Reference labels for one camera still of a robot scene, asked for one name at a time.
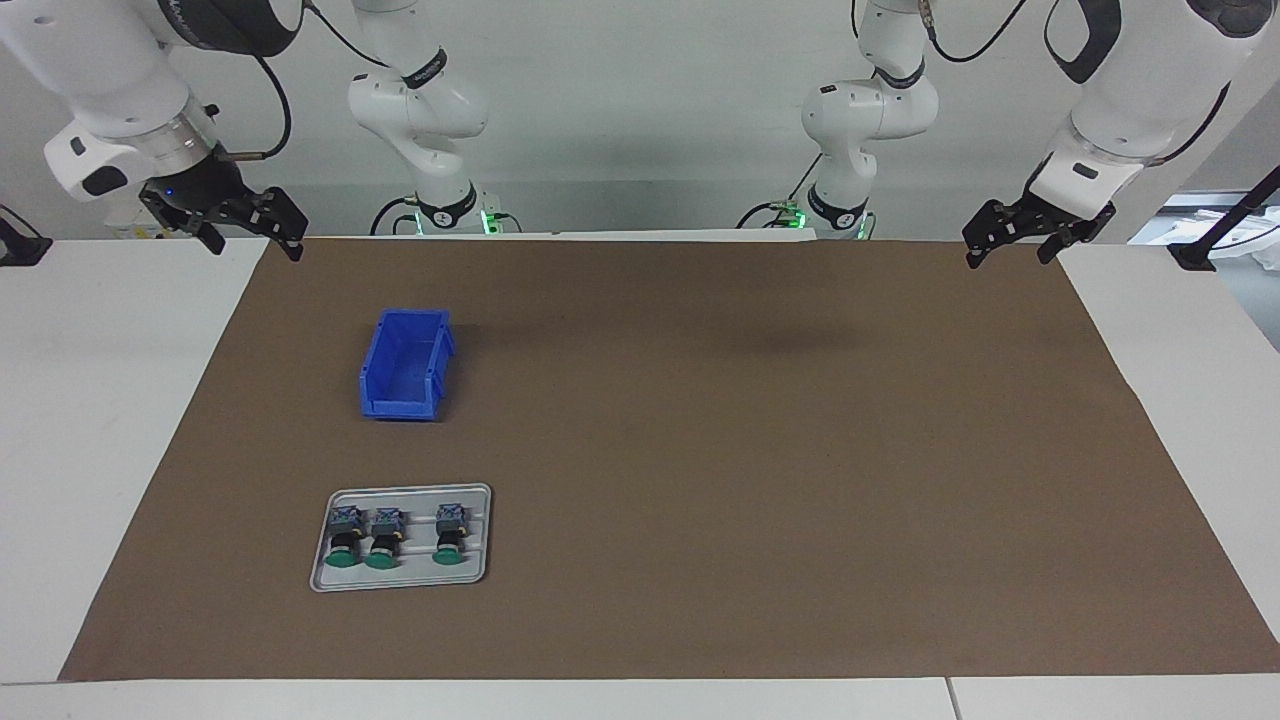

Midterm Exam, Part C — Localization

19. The grey metal tray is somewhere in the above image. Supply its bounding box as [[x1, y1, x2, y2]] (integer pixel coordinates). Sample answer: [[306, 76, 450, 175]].
[[309, 483, 493, 593]]

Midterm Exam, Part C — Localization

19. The black right base cable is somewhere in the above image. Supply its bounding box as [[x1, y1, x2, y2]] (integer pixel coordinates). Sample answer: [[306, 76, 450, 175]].
[[370, 195, 421, 237]]

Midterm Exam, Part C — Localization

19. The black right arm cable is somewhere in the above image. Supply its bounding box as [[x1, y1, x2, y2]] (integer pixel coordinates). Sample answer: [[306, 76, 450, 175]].
[[225, 0, 393, 161]]

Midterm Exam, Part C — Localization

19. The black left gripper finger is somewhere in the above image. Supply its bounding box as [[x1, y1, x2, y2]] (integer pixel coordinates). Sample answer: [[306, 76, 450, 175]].
[[1037, 224, 1092, 267], [963, 198, 1032, 269]]

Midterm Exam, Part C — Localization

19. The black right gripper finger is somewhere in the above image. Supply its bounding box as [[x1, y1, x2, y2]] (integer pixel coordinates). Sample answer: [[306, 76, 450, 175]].
[[248, 185, 308, 264], [150, 205, 227, 256]]

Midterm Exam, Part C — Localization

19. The white background equipment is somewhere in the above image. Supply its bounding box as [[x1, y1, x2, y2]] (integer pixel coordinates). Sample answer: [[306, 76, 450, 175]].
[[1130, 195, 1280, 273]]

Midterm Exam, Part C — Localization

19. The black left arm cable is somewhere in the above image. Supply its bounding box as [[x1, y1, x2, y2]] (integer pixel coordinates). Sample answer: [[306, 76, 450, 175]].
[[850, 0, 1031, 66]]

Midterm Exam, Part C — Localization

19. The green push button switch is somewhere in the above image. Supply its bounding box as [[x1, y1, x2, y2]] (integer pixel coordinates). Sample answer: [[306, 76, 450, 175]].
[[363, 507, 407, 572], [325, 505, 367, 572], [431, 502, 472, 568]]

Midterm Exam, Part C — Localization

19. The blue plastic storage bin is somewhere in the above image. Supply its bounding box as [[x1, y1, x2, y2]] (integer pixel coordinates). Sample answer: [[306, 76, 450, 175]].
[[358, 308, 457, 422]]

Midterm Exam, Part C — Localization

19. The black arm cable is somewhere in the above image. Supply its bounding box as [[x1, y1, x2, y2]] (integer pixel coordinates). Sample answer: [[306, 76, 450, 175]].
[[225, 0, 393, 161], [850, 0, 1031, 66]]

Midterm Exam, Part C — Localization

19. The black base cable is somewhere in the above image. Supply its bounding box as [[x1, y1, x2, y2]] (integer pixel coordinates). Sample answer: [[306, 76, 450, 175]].
[[737, 150, 833, 229], [370, 195, 421, 237]]

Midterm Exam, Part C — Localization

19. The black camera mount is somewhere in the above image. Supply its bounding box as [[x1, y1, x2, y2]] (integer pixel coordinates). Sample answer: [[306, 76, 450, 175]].
[[0, 205, 53, 267]]

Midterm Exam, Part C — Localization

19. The black tripod stand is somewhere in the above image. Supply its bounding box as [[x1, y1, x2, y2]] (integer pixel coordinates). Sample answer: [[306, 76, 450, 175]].
[[1168, 165, 1280, 273]]

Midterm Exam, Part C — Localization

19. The black left base cable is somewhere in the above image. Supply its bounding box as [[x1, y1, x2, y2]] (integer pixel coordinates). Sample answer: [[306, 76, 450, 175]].
[[737, 150, 833, 229]]

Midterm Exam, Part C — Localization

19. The brown paper table mat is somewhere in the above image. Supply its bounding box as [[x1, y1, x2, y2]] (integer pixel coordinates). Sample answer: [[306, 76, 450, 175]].
[[58, 236, 1280, 683]]

